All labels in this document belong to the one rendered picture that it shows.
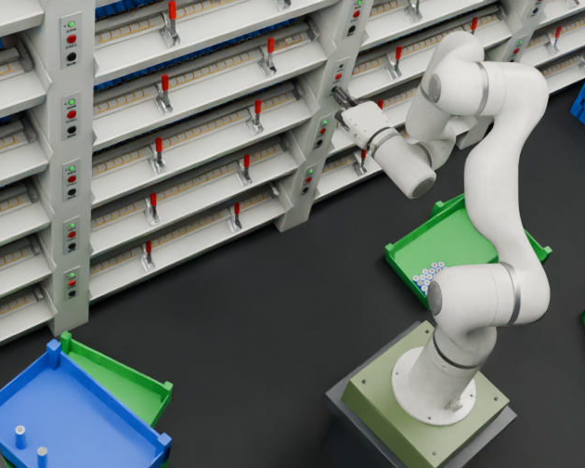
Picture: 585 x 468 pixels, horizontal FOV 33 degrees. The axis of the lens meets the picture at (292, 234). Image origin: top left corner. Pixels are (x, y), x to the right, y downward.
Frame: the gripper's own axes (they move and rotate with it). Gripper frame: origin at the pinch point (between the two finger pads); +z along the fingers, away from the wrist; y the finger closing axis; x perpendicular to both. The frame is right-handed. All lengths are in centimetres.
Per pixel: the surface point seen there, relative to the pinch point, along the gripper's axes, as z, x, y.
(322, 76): 3.3, 5.7, -4.7
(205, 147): 5.5, -6.5, -34.4
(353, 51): 3.1, 10.9, 2.9
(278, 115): 6.1, -6.2, -13.3
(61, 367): -30, -7, -89
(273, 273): -7, -56, -15
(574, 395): -79, -56, 35
